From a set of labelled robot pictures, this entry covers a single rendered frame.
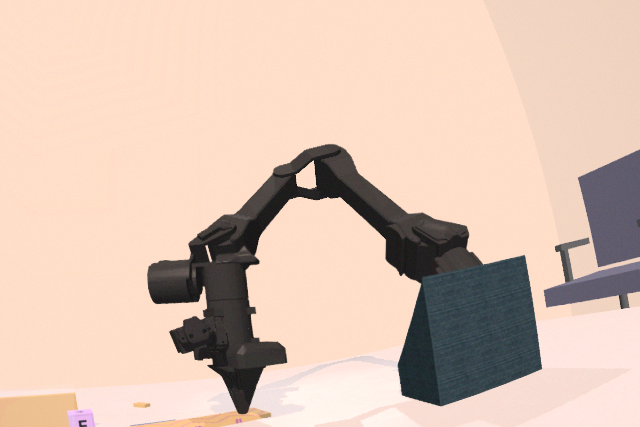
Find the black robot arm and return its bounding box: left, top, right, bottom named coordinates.
left=147, top=143, right=483, bottom=354

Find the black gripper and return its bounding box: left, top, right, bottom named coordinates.
left=193, top=299, right=288, bottom=414

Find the pink labelled cube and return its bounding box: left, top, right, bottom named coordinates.
left=76, top=409, right=95, bottom=427

